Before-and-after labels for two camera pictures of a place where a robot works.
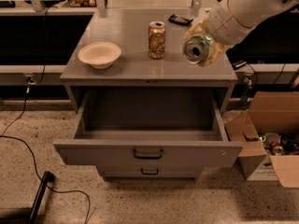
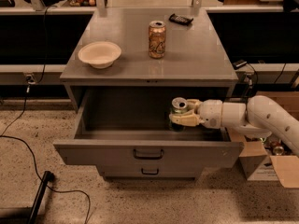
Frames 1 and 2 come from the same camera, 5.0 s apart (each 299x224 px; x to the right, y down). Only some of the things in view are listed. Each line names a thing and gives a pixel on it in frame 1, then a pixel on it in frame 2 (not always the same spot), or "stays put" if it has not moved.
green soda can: [196, 48] to [178, 105]
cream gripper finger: [216, 49] to [188, 119]
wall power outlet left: [30, 79] stays put
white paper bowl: [100, 55] stays put
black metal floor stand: [48, 177] stays put
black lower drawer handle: [149, 174] stays put
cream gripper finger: [202, 28] to [196, 103]
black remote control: [182, 21] stays put
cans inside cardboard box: [279, 145] stays put
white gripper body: [221, 24] to [210, 112]
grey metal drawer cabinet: [141, 108] stays put
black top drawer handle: [148, 157] stays put
